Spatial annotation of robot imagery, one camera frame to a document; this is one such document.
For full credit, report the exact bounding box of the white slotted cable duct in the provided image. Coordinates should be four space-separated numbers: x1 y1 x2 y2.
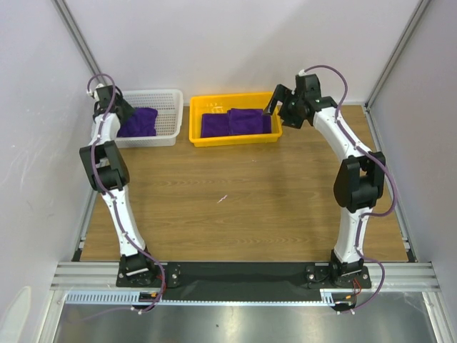
66 289 353 307

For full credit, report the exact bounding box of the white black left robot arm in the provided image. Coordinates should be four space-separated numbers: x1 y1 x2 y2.
79 84 159 287

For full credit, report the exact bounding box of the aluminium frame rail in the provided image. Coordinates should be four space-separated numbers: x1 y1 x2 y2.
51 262 441 292

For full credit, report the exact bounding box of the purple towel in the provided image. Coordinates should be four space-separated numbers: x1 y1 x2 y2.
117 108 158 138
227 109 263 136
201 113 272 138

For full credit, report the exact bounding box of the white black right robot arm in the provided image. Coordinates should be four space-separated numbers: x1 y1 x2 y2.
263 72 386 287

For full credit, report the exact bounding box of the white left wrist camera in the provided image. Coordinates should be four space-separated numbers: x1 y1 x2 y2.
86 83 106 101

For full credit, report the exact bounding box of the white perforated plastic basket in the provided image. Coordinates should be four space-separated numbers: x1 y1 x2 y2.
116 89 184 149

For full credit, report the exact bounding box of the yellow plastic tray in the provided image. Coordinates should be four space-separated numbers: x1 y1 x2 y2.
189 91 283 147

